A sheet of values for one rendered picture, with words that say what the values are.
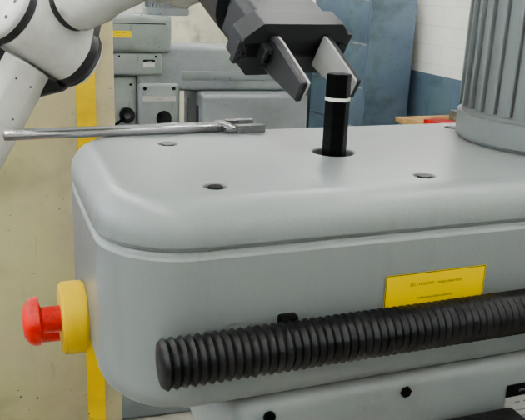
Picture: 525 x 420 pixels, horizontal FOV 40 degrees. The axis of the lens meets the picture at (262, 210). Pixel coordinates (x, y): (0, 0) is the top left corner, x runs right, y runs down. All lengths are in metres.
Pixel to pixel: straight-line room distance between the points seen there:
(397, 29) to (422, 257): 7.50
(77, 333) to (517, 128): 0.42
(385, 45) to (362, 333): 7.49
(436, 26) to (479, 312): 7.51
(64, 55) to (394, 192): 0.52
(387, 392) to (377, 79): 7.41
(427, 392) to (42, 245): 1.92
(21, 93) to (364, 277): 0.55
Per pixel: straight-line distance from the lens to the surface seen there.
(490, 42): 0.71
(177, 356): 0.47
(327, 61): 0.68
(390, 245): 0.54
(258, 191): 0.50
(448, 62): 7.81
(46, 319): 0.61
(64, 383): 2.65
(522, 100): 0.69
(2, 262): 2.44
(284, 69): 0.63
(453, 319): 0.55
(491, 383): 0.67
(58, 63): 0.94
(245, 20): 0.65
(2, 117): 0.94
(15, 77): 0.94
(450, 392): 0.64
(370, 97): 7.96
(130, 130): 0.68
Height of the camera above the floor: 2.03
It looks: 17 degrees down
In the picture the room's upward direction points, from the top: 2 degrees clockwise
